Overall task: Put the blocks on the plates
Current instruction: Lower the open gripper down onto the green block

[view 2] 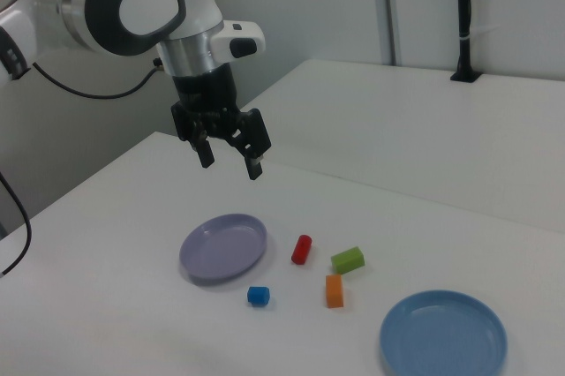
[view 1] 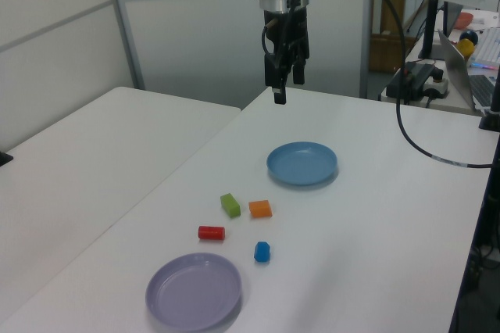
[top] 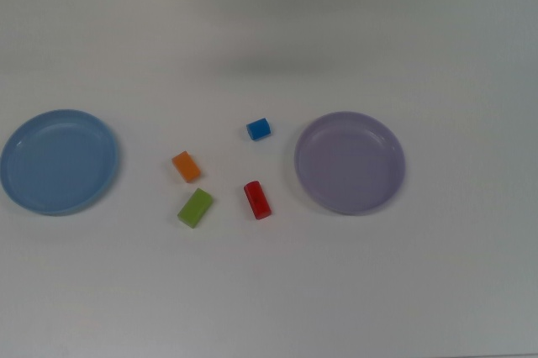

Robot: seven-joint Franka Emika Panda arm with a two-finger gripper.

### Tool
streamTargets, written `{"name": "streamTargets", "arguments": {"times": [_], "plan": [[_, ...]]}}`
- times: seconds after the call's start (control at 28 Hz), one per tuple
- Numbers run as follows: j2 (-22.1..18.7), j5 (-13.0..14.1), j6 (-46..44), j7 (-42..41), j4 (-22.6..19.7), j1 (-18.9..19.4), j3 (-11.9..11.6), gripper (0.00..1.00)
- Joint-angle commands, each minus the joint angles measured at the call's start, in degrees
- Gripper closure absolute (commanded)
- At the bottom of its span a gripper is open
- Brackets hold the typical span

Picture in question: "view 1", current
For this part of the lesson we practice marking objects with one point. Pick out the black power strip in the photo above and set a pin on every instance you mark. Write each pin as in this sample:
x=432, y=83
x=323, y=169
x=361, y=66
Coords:
x=414, y=79

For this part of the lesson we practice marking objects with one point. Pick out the dark blue ball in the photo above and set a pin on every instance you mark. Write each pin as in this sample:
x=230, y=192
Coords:
x=470, y=36

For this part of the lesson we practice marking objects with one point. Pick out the blue plate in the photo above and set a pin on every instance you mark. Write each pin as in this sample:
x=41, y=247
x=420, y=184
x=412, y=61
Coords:
x=301, y=165

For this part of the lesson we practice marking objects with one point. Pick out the grey partition post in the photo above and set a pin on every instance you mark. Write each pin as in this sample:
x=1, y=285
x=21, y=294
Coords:
x=366, y=36
x=123, y=16

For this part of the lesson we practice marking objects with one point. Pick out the black table clamp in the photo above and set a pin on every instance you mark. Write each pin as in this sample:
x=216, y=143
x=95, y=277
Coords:
x=4, y=158

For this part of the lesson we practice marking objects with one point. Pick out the green rectangular block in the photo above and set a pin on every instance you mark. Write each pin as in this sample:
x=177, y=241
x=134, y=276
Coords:
x=230, y=206

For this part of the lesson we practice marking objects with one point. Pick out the dark table side frame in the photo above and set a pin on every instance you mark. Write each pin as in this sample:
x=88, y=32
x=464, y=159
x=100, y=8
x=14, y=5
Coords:
x=470, y=266

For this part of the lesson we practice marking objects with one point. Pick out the red cylinder block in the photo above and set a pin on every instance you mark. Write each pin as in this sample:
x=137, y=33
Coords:
x=211, y=233

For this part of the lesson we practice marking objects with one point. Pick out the yellow ball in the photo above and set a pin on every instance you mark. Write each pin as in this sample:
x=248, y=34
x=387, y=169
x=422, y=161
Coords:
x=466, y=49

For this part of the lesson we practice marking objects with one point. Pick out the black stand pole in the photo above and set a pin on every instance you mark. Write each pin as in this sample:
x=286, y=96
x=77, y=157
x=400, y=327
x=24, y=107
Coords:
x=494, y=106

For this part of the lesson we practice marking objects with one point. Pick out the white keyboard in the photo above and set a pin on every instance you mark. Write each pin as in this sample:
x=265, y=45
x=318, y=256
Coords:
x=490, y=47

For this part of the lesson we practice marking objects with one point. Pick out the orange block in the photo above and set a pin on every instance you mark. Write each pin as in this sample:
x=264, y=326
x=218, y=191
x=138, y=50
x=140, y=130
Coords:
x=260, y=209

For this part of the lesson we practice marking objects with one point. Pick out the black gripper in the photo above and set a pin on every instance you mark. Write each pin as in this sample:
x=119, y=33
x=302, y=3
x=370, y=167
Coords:
x=298, y=32

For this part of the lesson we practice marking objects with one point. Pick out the silver laptop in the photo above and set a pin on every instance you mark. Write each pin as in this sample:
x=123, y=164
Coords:
x=455, y=63

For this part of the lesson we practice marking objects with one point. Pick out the blue hexagonal block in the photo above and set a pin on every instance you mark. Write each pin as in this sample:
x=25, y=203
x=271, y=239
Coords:
x=261, y=253

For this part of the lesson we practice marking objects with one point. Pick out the black monitor on stand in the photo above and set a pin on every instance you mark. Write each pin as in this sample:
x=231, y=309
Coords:
x=431, y=28

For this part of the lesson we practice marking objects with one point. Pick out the purple plate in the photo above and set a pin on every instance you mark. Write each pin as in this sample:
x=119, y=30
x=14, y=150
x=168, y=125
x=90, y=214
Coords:
x=193, y=292

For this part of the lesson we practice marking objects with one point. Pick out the orange bowl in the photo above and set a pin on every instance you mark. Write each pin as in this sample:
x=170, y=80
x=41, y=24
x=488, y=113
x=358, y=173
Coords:
x=465, y=20

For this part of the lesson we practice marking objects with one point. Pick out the brown wooden cabinet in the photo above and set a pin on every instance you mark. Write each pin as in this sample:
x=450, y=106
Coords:
x=386, y=51

